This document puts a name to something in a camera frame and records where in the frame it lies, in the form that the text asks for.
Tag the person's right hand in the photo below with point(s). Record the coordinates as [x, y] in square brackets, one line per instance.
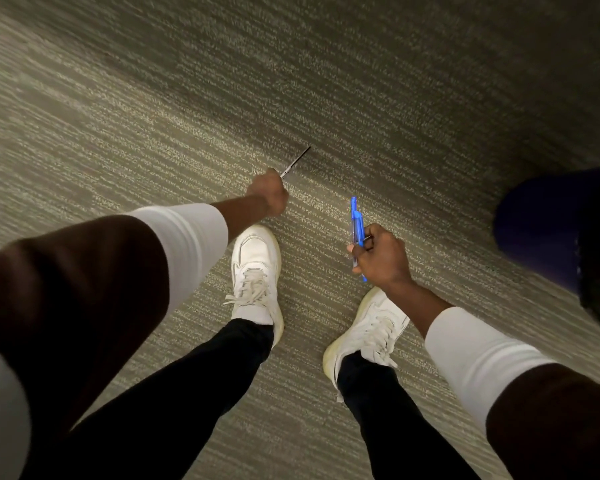
[386, 258]

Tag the person's left hand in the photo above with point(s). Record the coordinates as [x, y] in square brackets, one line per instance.
[266, 192]

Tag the person's left fingers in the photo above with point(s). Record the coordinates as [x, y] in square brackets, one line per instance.
[281, 197]

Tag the person's right thumb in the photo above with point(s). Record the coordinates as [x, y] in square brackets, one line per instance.
[354, 254]

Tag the clear pen with blue cap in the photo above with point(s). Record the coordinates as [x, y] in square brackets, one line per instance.
[358, 227]

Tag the thin black pen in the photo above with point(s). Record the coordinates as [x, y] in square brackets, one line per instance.
[296, 162]

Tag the person's left forearm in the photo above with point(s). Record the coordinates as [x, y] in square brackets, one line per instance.
[190, 234]

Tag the person's right forearm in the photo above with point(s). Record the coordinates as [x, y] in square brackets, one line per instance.
[460, 344]

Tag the person's left white sneaker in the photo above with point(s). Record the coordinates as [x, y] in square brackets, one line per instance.
[255, 264]

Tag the person's white sneaker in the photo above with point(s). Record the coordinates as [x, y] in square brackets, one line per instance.
[255, 264]
[367, 327]

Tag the person's right white sneaker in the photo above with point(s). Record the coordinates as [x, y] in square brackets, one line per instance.
[367, 327]

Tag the person's right black trouser leg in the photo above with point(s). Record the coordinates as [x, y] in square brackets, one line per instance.
[395, 424]

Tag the person's black trouser leg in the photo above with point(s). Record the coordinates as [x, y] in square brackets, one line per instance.
[395, 424]
[180, 409]

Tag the dark blue seat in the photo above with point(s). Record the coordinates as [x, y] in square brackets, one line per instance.
[540, 219]

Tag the person's left black trouser leg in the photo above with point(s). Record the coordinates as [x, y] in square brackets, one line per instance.
[180, 409]

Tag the person's left brown sleeve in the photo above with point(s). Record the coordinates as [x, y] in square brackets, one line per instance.
[65, 304]

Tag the person's brown sleeve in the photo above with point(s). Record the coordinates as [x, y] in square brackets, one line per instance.
[65, 304]
[560, 424]

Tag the person's right brown sleeve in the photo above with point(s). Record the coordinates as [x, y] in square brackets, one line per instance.
[560, 424]

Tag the person's white shirt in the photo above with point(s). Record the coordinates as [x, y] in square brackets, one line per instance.
[0, 419]

